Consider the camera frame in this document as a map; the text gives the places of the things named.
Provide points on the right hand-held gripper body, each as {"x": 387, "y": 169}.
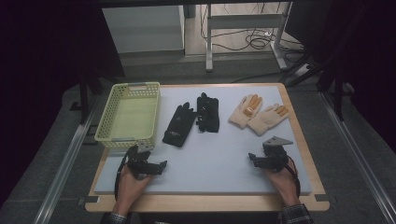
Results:
{"x": 274, "y": 155}

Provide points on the white cabinet panel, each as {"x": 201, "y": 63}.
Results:
{"x": 143, "y": 29}

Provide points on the black stand leg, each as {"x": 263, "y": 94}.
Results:
{"x": 83, "y": 99}

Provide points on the aluminium floor rail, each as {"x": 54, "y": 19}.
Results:
{"x": 358, "y": 155}
{"x": 62, "y": 174}

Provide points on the person's left hand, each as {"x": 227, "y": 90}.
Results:
{"x": 130, "y": 189}

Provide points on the white metal stand frame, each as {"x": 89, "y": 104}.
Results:
{"x": 243, "y": 21}

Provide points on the pale green plastic basket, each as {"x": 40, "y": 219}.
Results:
{"x": 132, "y": 116}

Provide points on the cream glove with orange palm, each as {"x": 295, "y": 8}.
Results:
{"x": 267, "y": 119}
{"x": 244, "y": 112}

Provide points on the black tripod stand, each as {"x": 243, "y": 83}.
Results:
{"x": 336, "y": 90}

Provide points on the black glove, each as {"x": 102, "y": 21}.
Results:
{"x": 179, "y": 126}
{"x": 208, "y": 113}

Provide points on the person's right hand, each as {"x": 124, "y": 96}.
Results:
{"x": 285, "y": 185}

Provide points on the light grey foam mat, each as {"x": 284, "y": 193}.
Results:
{"x": 205, "y": 161}

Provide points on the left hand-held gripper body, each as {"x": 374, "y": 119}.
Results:
{"x": 140, "y": 163}

